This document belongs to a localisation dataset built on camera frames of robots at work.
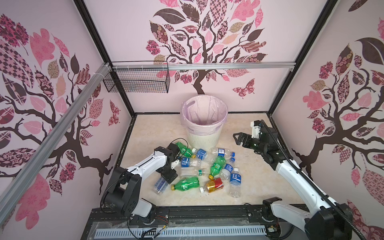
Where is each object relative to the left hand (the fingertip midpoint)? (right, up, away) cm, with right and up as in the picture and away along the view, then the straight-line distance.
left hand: (163, 177), depth 84 cm
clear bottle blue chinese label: (+13, +7, +3) cm, 15 cm away
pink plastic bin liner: (+24, +37, +17) cm, 47 cm away
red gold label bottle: (+27, -3, -5) cm, 28 cm away
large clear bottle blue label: (-1, -3, -5) cm, 6 cm away
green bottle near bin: (+12, +14, +9) cm, 20 cm away
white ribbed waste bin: (+27, +19, +5) cm, 33 cm away
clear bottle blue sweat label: (+23, +11, +7) cm, 27 cm away
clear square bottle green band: (+15, +1, +8) cm, 17 cm away
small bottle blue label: (+37, +5, +1) cm, 37 cm away
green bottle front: (+13, -2, -5) cm, 14 cm away
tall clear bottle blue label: (+40, -2, -4) cm, 41 cm away
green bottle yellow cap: (+30, +4, +1) cm, 30 cm away
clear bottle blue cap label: (+31, +12, +11) cm, 36 cm away
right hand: (+43, +25, -4) cm, 50 cm away
